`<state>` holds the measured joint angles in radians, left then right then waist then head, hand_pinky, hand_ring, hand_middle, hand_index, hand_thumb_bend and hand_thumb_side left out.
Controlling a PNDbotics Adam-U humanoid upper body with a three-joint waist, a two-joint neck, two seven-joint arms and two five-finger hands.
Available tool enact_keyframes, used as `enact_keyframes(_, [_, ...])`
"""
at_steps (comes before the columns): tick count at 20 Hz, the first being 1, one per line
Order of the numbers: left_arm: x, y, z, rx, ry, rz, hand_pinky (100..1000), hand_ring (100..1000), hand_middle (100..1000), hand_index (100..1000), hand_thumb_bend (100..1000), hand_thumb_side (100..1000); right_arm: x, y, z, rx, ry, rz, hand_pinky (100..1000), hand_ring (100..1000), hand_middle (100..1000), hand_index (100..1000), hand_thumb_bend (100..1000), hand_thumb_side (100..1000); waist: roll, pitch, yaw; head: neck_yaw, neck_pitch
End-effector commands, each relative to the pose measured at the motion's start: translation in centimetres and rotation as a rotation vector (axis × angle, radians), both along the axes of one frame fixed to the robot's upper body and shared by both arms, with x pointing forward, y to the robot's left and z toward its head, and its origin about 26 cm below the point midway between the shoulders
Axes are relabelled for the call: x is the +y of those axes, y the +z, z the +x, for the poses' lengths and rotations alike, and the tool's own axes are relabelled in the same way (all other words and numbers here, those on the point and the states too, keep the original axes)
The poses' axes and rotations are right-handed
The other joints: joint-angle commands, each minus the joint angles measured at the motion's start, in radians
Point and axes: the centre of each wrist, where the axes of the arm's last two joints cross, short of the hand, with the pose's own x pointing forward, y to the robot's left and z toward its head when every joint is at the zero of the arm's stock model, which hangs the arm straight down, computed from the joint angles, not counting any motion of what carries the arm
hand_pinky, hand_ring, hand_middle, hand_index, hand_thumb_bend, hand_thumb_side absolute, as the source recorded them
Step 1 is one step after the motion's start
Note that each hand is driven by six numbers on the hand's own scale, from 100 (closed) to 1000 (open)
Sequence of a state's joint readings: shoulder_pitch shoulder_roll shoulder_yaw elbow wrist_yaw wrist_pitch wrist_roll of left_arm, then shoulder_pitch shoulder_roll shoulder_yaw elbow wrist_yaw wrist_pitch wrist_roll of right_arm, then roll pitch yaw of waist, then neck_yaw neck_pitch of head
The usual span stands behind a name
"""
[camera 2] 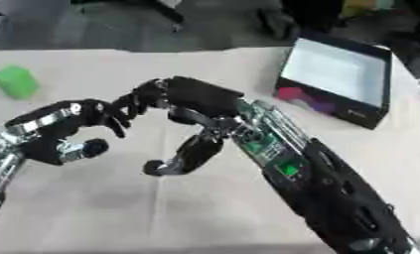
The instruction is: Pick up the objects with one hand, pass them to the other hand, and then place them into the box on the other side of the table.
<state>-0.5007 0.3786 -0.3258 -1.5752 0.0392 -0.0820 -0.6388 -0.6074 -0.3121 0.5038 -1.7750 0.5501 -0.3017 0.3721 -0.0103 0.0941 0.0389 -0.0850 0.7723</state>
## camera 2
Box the black tripod leg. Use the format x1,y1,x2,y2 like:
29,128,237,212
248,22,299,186
138,0,186,34

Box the pink toy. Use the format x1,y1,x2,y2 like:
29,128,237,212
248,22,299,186
277,86,311,102

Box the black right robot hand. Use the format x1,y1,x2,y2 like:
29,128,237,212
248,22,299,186
110,75,246,178

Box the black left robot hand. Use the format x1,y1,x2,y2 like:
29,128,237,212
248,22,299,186
2,98,133,167

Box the black box white inside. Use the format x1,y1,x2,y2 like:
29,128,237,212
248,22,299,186
272,31,394,131

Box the green block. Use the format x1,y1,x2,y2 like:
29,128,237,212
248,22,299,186
0,64,42,101

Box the purple toy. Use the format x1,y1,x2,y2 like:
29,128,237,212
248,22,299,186
305,96,339,114

